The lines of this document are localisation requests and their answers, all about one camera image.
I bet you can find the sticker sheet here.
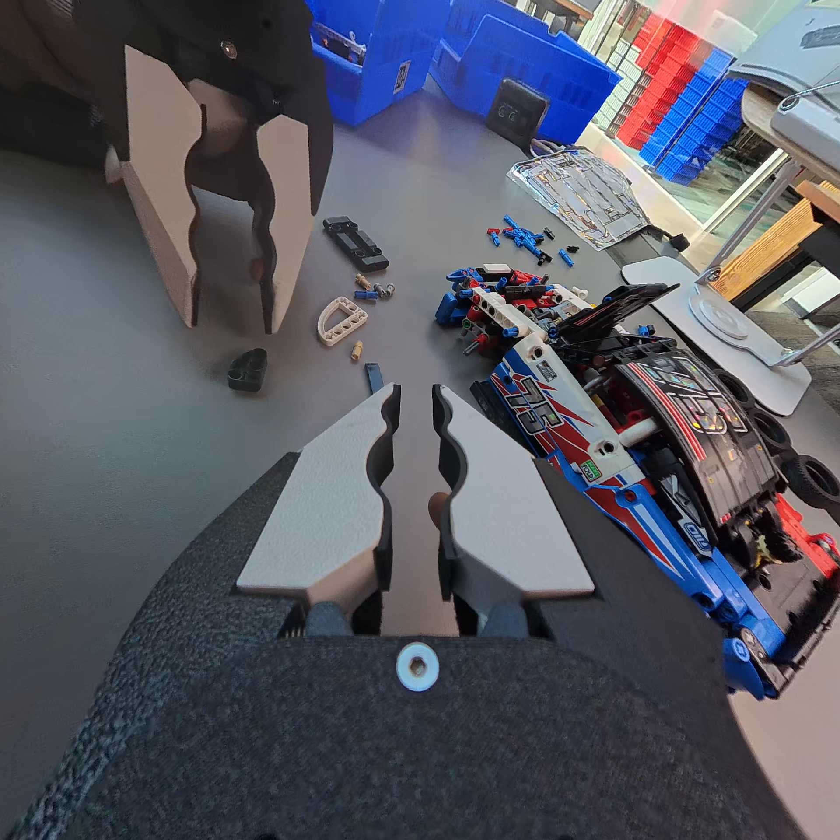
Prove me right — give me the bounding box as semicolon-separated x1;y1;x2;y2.
507;147;652;252

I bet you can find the instruction booklet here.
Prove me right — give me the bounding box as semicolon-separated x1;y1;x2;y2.
725;0;840;99

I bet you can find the pile of blue pins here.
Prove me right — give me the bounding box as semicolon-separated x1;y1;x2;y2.
502;215;553;258

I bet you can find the black triangular connector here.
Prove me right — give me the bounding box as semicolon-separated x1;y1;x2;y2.
227;348;269;393

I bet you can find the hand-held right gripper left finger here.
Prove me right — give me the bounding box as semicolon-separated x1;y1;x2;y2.
235;382;403;635

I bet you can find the light wooden beam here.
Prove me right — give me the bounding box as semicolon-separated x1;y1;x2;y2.
712;180;840;304

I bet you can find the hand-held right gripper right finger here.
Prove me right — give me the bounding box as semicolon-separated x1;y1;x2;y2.
431;385;596;635

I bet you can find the dark grey frame piece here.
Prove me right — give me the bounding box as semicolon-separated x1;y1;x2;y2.
322;215;390;273

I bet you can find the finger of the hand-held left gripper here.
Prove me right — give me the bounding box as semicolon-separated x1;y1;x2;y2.
251;112;315;334
121;45;204;328

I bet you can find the toy brick race car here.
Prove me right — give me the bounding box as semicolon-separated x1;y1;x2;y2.
435;262;840;700

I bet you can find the black toy tire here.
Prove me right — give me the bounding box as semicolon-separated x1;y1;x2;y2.
781;453;840;511
712;369;757;412
748;407;793;455

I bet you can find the black desk power socket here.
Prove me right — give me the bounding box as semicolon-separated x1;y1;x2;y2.
489;77;551;143

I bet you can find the white book stand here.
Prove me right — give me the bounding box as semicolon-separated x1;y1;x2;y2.
620;85;840;418

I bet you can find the white rectangular frame piece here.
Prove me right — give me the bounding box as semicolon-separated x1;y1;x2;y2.
317;297;369;348

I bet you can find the stack of red blue bins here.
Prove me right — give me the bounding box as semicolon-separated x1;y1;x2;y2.
616;12;750;186

